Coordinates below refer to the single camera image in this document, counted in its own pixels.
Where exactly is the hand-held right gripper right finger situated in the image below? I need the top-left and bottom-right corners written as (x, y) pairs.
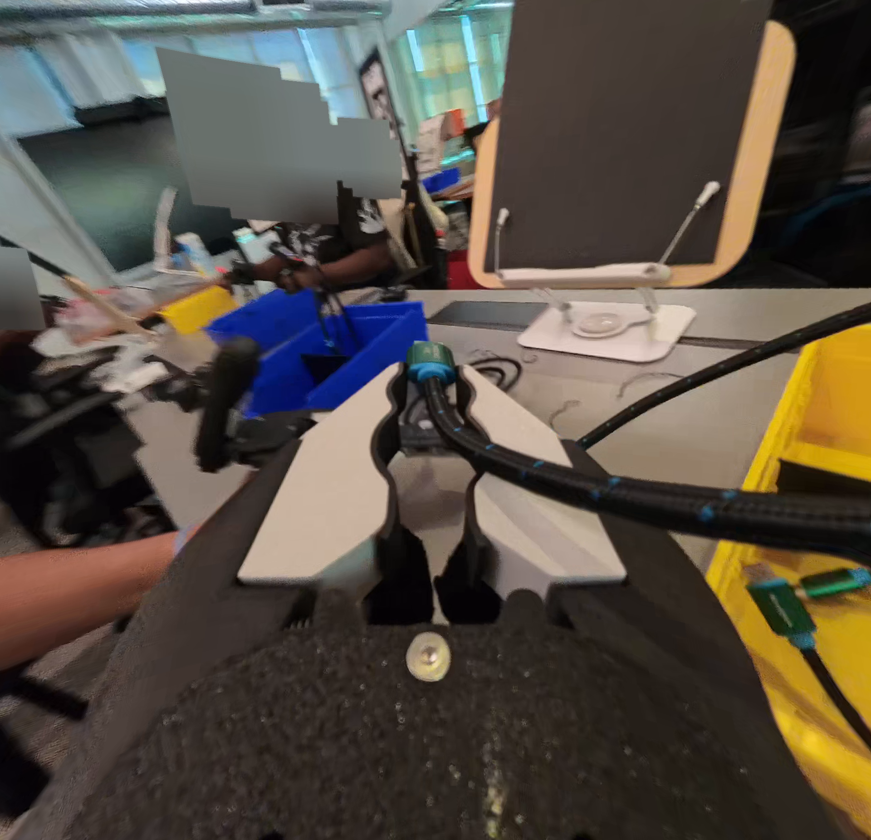
top-left (435, 365), bottom-right (627, 624)

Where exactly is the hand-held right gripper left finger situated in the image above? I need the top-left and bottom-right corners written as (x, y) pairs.
top-left (237, 364), bottom-right (434, 624)

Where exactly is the black hdmi switch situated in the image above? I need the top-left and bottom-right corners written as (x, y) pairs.
top-left (398, 404), bottom-right (477, 456)

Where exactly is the black switch cable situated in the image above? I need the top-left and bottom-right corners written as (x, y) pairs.
top-left (468, 354), bottom-right (523, 393)

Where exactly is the person's left forearm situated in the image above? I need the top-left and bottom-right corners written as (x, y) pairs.
top-left (0, 527), bottom-right (198, 671)

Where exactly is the black bin divider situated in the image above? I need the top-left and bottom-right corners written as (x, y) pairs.
top-left (301, 352), bottom-right (352, 386)
top-left (776, 459), bottom-right (871, 497)

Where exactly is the long wavy black thread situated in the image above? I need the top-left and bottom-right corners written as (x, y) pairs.
top-left (616, 372), bottom-right (683, 400)

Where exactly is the beige hanging jacket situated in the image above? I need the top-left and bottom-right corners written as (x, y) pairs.
top-left (377, 187), bottom-right (451, 276)

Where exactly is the black and white sign stand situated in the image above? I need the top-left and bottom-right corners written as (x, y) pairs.
top-left (358, 47), bottom-right (443, 290)

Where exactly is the wooden-framed black book stand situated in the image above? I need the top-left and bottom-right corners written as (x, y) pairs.
top-left (468, 0), bottom-right (797, 364)

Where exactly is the grey desk cable flap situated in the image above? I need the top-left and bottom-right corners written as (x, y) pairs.
top-left (427, 301), bottom-right (548, 329)

